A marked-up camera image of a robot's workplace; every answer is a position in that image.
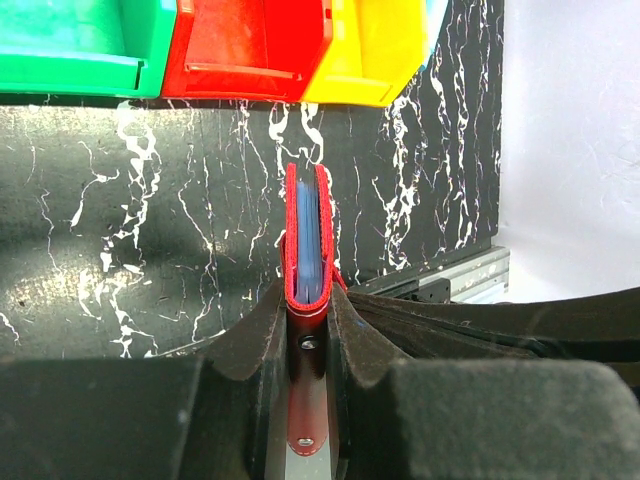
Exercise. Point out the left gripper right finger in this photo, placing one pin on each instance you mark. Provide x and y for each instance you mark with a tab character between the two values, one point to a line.
546	390

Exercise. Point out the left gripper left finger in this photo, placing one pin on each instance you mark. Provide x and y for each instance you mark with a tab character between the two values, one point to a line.
215	412

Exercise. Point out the red leather card holder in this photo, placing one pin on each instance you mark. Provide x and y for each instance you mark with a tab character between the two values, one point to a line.
309	274

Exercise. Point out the red plastic bin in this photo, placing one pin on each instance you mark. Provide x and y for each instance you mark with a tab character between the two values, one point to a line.
254	49

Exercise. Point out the yellow plastic bin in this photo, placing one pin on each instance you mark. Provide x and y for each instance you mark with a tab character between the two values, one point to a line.
376	49

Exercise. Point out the green plastic bin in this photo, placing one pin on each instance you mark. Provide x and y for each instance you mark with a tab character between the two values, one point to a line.
92	47

